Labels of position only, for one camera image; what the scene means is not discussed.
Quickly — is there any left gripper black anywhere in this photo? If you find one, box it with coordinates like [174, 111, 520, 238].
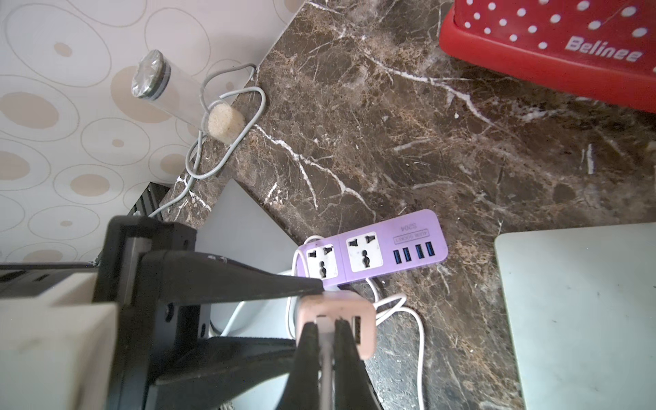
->
[92, 216, 324, 409]

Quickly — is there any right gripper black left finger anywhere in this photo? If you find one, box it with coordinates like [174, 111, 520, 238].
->
[277, 322, 320, 410]

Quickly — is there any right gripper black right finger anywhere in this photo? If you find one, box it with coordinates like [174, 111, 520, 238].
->
[334, 319, 382, 410]

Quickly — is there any thin white charger cable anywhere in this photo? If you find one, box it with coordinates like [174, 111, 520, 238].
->
[219, 234, 427, 410]

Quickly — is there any pink charger adapter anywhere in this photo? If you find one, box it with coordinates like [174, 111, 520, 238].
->
[296, 290, 377, 360]

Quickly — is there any dark grey laptop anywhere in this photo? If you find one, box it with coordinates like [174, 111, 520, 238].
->
[191, 178, 303, 410]

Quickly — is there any silver apple laptop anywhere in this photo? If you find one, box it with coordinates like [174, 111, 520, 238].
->
[495, 223, 655, 409]

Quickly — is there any purple power strip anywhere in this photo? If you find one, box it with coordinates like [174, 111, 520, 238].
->
[293, 209, 449, 290]

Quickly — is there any glass jar with metal lid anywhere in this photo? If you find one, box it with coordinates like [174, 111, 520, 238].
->
[132, 50, 246, 145]

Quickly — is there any red polka dot toaster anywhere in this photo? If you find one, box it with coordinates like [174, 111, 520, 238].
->
[439, 0, 655, 113]

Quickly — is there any thick white purple strip cord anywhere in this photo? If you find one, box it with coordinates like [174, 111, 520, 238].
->
[147, 62, 268, 219]

